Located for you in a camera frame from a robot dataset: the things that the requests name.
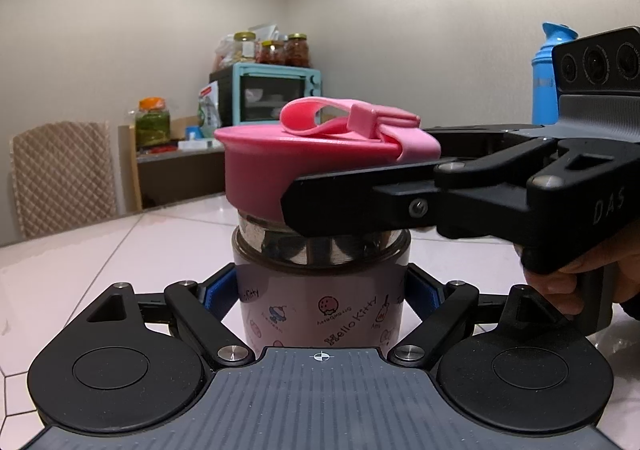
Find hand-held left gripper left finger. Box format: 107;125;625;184
87;264;256;367

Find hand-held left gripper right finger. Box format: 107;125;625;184
387;264;569;372

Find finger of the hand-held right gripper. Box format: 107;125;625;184
279;136;567;242
425;123;557;162

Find pink printed steel bottle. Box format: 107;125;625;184
231;210;413;356

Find pink bottle cap with strap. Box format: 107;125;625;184
214;98;442;222

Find person's right hand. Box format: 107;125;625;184
541;226;640;315

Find blue thermos flask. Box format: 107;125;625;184
531;21;580;126

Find wooden side shelf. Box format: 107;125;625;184
117;115;228;211

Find teal toaster oven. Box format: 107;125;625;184
209;62;322;127

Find white green snack package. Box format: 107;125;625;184
196;82;222;138

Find small glass jar red contents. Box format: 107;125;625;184
258;40;286;66

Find green pickle jar orange lid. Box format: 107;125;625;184
134;97;171;148

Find glass jar with pale contents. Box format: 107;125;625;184
233;31;257;63

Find beige quilted chair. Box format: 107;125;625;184
9;120;118;239

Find white paper bag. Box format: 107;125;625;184
248;22;281;42

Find clear plastic snack bag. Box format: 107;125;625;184
214;35;238;72

